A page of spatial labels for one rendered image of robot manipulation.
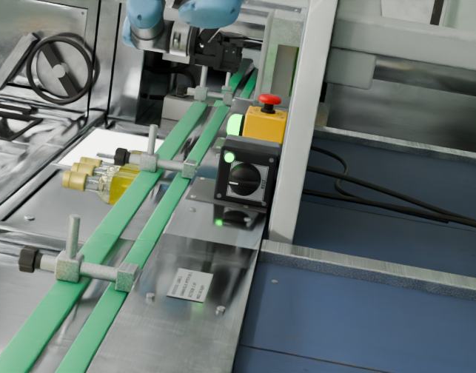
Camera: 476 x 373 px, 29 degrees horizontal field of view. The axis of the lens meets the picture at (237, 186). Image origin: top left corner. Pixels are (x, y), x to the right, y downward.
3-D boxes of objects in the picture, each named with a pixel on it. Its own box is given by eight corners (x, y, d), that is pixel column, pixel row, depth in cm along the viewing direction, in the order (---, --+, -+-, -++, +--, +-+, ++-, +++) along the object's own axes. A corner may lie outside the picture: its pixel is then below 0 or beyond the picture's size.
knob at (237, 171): (257, 196, 130) (256, 203, 127) (226, 190, 130) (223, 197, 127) (263, 165, 129) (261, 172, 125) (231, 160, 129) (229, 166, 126)
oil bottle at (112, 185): (206, 213, 182) (100, 194, 183) (211, 186, 180) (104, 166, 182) (203, 222, 177) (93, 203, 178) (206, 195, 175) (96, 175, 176)
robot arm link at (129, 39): (118, 36, 206) (123, 52, 214) (167, 45, 205) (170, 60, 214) (126, 4, 208) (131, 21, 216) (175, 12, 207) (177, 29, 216)
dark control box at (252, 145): (275, 194, 138) (219, 183, 139) (283, 143, 136) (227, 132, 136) (271, 210, 130) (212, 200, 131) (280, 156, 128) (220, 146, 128)
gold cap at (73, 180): (86, 193, 181) (64, 189, 181) (89, 176, 182) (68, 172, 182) (83, 189, 178) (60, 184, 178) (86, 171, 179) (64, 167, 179)
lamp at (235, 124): (243, 138, 163) (226, 135, 163) (247, 112, 162) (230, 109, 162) (240, 143, 159) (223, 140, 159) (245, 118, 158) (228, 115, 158)
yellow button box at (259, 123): (284, 149, 164) (243, 143, 165) (292, 109, 162) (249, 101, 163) (282, 160, 158) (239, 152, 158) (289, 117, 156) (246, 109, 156)
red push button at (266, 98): (256, 109, 161) (260, 91, 160) (279, 114, 161) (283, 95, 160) (255, 115, 158) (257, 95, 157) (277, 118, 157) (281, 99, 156)
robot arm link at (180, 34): (178, 19, 213) (172, 23, 206) (197, 22, 213) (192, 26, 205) (173, 52, 215) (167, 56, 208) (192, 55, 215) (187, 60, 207)
